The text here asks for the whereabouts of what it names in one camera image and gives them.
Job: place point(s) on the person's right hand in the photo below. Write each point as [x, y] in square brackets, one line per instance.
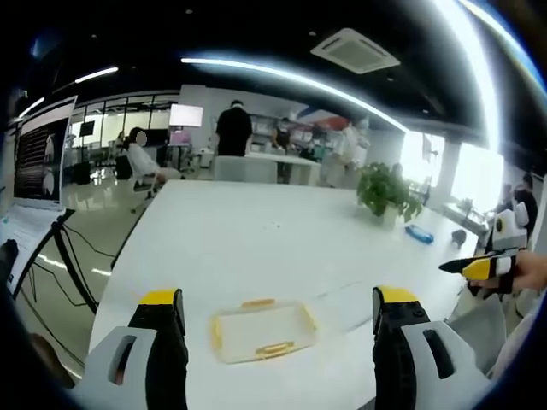
[532, 269]

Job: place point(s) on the long ceiling light strip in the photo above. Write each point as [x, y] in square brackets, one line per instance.
[299, 83]

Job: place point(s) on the office chair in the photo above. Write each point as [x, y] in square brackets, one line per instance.
[128, 173]

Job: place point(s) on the blue flat case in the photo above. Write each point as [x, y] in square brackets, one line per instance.
[419, 234]

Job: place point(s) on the clear container with yellow clips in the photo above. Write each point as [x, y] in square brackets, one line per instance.
[262, 331]

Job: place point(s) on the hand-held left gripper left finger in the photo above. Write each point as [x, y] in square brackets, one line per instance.
[145, 354]

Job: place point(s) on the black tripod stand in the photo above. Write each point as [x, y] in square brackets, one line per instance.
[64, 256]

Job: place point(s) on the green potted plant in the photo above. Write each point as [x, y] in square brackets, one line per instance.
[386, 192]

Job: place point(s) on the short ceiling light strip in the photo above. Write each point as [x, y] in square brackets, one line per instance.
[96, 74]

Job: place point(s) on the background monitor screen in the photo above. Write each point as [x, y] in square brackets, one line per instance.
[186, 115]

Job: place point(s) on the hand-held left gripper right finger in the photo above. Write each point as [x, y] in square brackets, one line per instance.
[410, 354]

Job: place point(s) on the small dark object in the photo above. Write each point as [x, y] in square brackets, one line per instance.
[460, 238]

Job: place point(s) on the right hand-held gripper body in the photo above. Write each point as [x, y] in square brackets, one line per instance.
[509, 232]

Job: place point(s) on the white counter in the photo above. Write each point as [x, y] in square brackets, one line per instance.
[265, 168]

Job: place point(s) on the ceiling air conditioner vent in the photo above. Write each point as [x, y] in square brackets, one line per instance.
[355, 50]

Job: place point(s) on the open laptop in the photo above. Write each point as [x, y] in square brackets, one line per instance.
[38, 171]

